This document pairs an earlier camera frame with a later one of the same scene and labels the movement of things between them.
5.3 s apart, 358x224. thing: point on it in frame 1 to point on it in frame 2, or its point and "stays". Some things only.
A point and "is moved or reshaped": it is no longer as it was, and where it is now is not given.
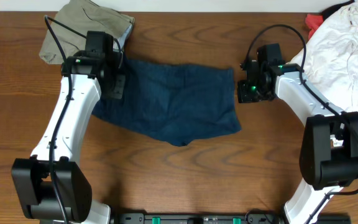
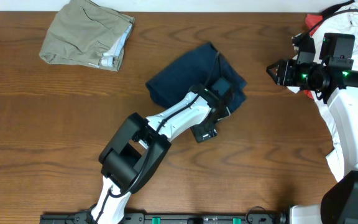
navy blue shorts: [176, 104] is moved or reshaped
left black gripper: [117, 83] to [205, 134]
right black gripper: [245, 92] to [281, 72]
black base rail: [222, 218] stays
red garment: [313, 21] stays
